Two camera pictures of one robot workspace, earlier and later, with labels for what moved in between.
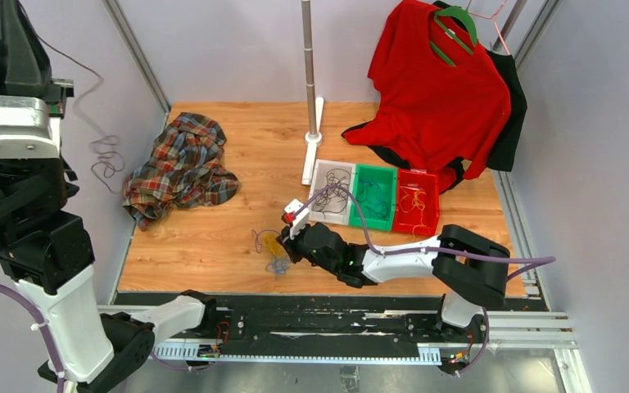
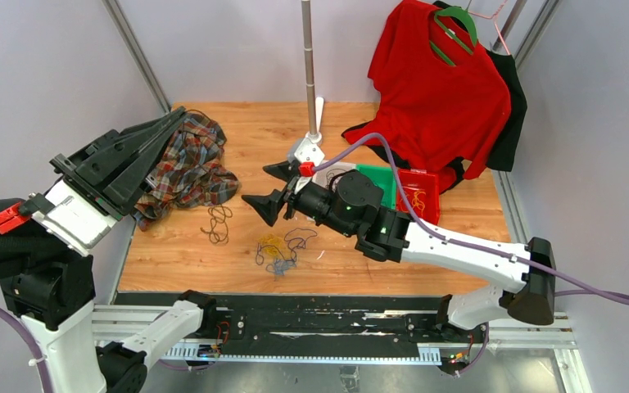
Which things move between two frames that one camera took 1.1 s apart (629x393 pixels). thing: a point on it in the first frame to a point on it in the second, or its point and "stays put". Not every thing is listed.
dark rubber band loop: (106, 153) to (219, 228)
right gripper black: (291, 245) to (269, 206)
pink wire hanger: (493, 17) stays put
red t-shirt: (429, 111) stays put
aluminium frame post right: (536, 32) stays put
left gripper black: (29, 69) to (104, 166)
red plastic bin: (417, 208) stays put
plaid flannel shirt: (184, 169) stays put
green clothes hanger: (459, 14) stays put
